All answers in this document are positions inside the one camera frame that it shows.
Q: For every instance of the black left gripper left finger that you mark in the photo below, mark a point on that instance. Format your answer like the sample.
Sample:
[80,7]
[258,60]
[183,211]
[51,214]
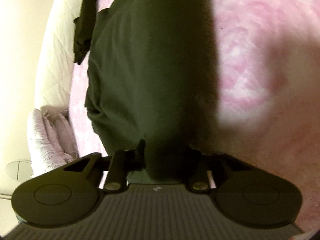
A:
[71,192]

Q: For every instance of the cream quilted duvet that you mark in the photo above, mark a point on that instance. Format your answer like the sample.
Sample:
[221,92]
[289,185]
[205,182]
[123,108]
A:
[56,61]

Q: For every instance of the black garment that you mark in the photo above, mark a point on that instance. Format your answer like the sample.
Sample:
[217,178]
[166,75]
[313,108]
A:
[151,77]

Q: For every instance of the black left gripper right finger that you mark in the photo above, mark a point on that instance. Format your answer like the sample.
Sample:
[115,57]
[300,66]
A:
[241,192]

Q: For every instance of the folded white-pink blanket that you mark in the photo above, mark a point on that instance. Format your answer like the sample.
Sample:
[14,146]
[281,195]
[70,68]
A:
[51,142]

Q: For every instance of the pink rose-pattern bed sheet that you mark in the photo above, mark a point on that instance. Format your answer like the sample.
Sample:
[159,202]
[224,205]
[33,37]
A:
[267,105]

